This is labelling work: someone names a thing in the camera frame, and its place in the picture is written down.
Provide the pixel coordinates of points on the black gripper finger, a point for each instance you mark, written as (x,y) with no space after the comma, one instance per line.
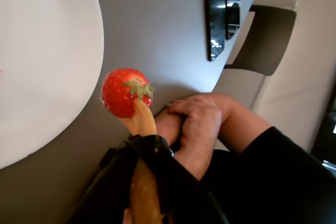
(181,190)
(105,184)

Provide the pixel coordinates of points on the wooden fork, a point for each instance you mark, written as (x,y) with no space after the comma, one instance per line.
(144,124)

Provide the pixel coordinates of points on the red strawberry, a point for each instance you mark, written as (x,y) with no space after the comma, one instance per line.
(118,95)

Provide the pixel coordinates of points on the person's left forearm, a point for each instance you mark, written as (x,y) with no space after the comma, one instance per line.
(194,161)

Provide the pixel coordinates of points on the person's right forearm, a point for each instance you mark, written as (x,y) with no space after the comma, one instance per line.
(244,124)

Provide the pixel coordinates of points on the person's left hand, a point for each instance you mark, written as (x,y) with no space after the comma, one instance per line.
(169,127)

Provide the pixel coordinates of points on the person's right hand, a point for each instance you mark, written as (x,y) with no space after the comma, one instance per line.
(202,119)

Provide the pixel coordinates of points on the black t-shirt torso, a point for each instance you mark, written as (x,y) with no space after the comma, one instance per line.
(262,182)

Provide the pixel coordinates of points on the white round plate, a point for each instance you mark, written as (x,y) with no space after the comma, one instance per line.
(44,64)

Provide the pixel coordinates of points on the grey chair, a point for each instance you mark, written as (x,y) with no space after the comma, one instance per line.
(265,43)

